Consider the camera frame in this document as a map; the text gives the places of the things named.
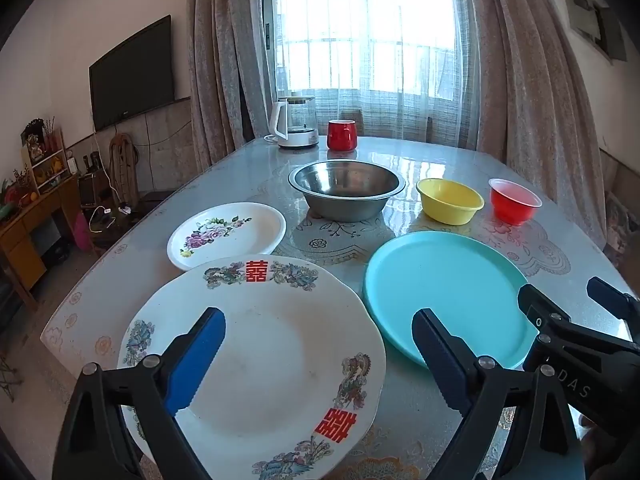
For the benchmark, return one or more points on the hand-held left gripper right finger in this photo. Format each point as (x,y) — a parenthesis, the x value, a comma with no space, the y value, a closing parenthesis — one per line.
(435,345)

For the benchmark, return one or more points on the black wall television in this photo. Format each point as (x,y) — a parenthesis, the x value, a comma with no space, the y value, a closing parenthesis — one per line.
(132,72)

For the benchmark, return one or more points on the red mug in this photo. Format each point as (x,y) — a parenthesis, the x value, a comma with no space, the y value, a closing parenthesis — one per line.
(342,135)

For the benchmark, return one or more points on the wooden shelf with ornaments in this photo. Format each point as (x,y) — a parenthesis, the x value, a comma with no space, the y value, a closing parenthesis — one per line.
(45,160)

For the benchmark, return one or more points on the white sheer curtain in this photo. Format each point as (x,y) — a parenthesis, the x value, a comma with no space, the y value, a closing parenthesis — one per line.
(370,60)

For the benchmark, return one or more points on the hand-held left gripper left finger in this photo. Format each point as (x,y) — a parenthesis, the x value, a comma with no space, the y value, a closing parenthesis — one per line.
(197,355)

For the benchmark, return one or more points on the white electric kettle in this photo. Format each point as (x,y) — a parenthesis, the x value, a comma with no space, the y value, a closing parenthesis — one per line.
(297,125)

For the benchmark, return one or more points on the stainless steel bowl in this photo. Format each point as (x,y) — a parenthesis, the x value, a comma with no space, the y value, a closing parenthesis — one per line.
(345,185)

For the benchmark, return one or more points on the red plastic bowl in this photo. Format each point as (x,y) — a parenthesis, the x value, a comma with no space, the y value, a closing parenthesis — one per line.
(512,207)

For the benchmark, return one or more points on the wooden cabinet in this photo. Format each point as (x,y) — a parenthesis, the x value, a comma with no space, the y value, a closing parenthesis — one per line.
(25,240)

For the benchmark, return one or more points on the lace floral table mat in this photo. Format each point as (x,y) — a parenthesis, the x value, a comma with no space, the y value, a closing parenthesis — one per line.
(330,245)

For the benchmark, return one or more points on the wall electrical box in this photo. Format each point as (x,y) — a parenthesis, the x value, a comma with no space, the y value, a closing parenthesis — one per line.
(592,15)

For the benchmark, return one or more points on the yellow plastic bowl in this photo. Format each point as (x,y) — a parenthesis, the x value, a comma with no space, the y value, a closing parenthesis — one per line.
(450,205)

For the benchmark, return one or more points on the black speaker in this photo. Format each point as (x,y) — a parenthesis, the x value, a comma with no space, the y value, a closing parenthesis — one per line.
(92,189)

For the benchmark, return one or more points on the small white floral plate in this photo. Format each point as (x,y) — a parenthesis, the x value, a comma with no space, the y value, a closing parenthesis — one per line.
(250,240)

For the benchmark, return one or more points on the large white dragon-print plate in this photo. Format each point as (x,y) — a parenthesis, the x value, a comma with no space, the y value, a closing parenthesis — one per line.
(270,340)

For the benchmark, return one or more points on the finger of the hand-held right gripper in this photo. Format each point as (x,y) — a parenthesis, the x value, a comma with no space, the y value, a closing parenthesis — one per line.
(540,307)
(612,297)

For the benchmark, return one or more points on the pink bag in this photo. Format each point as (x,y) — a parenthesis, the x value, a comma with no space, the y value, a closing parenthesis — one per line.
(82,232)

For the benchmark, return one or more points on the wooden folding chair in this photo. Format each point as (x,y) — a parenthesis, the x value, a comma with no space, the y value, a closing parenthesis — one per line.
(122,165)

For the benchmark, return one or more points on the dark low table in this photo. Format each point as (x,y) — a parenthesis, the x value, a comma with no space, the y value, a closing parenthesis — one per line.
(152,200)

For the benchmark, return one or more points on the teal plastic plate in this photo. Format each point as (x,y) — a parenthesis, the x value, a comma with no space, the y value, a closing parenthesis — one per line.
(450,290)

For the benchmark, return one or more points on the beige curtain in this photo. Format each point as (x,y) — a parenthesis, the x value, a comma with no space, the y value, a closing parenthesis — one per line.
(225,60)
(530,85)

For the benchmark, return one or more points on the patterned cushion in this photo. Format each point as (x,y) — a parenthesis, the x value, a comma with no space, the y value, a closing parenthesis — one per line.
(617,230)

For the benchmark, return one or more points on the barred window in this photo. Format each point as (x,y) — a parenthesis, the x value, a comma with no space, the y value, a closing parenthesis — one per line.
(370,20)

